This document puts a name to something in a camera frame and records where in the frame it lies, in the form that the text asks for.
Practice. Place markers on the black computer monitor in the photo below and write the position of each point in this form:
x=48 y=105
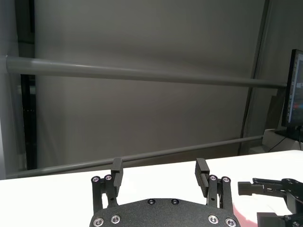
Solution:
x=296 y=94

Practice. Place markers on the dark vertical post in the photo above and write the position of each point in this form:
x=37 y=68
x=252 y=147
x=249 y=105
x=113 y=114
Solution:
x=28 y=118

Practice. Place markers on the grey lower horizontal rail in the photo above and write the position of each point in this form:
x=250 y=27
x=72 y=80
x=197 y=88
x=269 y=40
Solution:
x=142 y=157

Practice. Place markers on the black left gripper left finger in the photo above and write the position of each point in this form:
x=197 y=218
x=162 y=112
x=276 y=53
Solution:
x=117 y=176

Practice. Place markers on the grey horizontal metal rail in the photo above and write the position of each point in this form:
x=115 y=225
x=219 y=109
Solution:
x=142 y=73

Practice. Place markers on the white box under monitor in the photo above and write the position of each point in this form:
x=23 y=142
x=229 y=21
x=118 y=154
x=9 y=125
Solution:
x=272 y=142

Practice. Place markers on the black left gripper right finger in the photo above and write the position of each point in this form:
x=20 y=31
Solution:
x=202 y=175

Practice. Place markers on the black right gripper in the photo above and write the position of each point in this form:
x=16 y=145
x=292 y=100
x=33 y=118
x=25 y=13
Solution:
x=293 y=196

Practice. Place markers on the pink plastic cup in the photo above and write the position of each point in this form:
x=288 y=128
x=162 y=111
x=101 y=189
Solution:
x=241 y=214

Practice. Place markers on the grey slanted frame pole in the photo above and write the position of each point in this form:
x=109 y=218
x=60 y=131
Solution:
x=255 y=71

